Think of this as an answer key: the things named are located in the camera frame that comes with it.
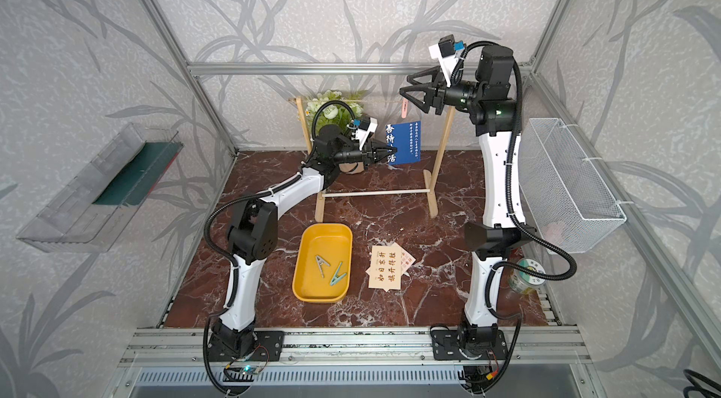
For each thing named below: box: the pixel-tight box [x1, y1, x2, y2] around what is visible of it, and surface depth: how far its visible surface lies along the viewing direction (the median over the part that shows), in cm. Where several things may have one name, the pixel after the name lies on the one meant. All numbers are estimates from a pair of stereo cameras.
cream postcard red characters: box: [368, 244, 402, 290], surface depth 89 cm
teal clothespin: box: [329, 260, 348, 287], surface depth 86 cm
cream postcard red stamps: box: [400, 245, 417, 276], surface depth 91 cm
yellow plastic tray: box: [291, 222, 353, 305], surface depth 88 cm
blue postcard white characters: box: [385, 120, 422, 166], surface depth 80 cm
